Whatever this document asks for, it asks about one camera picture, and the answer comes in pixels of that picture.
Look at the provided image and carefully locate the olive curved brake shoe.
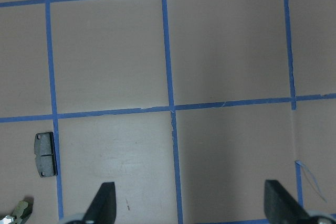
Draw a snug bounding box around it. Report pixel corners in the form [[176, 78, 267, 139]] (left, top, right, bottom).
[[1, 197, 34, 224]]

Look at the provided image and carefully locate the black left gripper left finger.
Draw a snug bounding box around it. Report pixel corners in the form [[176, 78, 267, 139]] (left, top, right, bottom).
[[82, 182, 117, 224]]

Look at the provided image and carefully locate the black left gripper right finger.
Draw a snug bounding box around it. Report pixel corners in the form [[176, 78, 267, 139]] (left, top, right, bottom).
[[264, 180, 310, 224]]

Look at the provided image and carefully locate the grey brake pad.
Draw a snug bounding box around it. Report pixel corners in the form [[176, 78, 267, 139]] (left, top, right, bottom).
[[34, 132, 58, 178]]

